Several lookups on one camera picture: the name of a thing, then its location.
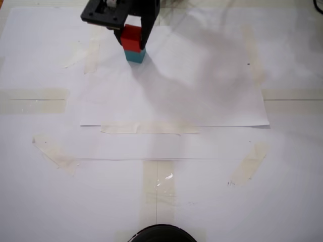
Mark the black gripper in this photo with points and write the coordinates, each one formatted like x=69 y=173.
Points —
x=104 y=17

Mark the red wooden cube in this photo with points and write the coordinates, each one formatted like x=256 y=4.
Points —
x=130 y=40

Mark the teal blue wooden cube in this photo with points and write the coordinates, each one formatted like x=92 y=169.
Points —
x=135 y=56

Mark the small white paper sheet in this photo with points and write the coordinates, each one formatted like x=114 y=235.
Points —
x=176 y=100

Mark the clear packing tape strip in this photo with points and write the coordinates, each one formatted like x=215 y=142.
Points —
x=38 y=100
x=151 y=191
x=290 y=100

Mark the large white paper sheet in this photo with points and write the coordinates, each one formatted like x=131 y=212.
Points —
x=50 y=201

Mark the black round object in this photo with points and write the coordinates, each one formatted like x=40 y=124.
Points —
x=162 y=234

